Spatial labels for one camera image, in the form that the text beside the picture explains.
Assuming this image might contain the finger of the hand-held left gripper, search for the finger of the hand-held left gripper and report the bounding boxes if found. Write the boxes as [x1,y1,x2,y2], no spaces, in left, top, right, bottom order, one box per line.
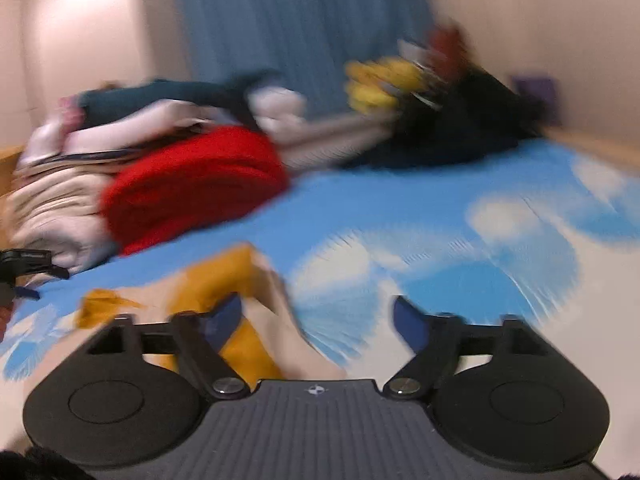
[0,280,41,307]
[0,249,71,281]

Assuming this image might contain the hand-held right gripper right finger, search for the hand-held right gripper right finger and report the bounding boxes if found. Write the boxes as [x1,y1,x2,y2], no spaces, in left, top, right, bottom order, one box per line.
[382,295,548,402]

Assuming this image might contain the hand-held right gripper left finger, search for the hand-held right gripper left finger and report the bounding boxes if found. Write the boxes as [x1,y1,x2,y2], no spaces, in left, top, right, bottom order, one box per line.
[87,292,251,402]

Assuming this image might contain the beige and mustard sweater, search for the beige and mustard sweater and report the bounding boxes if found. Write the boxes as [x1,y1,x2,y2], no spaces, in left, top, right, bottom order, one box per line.
[77,241,348,382]

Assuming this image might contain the pile of white folded clothes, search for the pile of white folded clothes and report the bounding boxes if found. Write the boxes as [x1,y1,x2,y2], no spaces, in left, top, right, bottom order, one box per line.
[9,99,216,277]

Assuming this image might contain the pile of black clothes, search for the pile of black clothes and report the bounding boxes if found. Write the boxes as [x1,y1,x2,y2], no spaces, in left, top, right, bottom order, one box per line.
[342,66,547,172]

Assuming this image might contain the blue and white bedsheet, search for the blue and white bedsheet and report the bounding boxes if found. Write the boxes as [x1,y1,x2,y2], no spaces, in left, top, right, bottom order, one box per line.
[0,137,640,461]

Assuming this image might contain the dark striped folded cloth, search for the dark striped folded cloth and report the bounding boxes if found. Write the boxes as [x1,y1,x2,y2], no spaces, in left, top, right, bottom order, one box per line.
[22,132,211,166]

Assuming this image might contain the red folded blanket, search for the red folded blanket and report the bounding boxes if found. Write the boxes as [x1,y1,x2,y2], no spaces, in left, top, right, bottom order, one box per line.
[99,126,292,257]

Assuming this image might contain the black fuzzy sleeve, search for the black fuzzy sleeve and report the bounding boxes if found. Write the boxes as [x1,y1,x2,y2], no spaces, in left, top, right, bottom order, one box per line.
[0,447,88,480]

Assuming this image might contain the white plush toy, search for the white plush toy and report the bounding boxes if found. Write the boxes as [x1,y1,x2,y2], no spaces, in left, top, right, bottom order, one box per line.
[249,86,307,132]

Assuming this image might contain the teal shark plush toy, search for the teal shark plush toy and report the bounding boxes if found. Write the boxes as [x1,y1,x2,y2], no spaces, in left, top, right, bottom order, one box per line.
[75,69,283,128]

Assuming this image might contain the yellow plush toys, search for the yellow plush toys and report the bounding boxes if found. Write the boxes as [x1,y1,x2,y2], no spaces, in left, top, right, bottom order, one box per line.
[344,56,428,115]

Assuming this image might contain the purple box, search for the purple box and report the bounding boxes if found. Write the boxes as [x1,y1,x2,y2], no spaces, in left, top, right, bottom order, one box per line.
[514,75,559,127]

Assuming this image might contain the dark red cushion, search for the dark red cushion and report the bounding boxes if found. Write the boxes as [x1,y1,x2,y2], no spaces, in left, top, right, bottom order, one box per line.
[424,24,472,77]

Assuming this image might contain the blue curtain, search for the blue curtain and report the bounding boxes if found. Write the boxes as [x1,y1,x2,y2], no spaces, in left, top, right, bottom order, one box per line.
[171,0,437,92]

